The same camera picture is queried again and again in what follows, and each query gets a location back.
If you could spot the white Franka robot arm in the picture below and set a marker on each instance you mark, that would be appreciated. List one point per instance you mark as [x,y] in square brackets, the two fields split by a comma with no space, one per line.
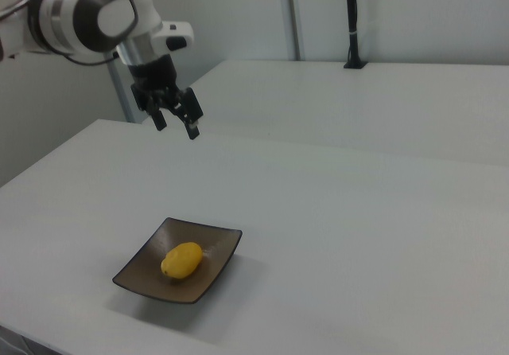
[107,12]

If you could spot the black camera stand pole, white band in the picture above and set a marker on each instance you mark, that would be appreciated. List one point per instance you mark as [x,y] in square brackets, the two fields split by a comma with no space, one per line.
[352,24]

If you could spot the brown square ceramic plate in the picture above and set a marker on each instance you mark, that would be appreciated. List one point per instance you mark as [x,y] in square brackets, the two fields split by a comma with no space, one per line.
[143,275]

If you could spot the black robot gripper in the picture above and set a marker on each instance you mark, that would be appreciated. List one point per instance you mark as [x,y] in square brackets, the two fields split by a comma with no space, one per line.
[153,78]

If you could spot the grey metal partition post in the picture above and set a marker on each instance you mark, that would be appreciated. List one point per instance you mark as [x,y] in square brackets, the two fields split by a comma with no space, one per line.
[121,92]
[295,16]

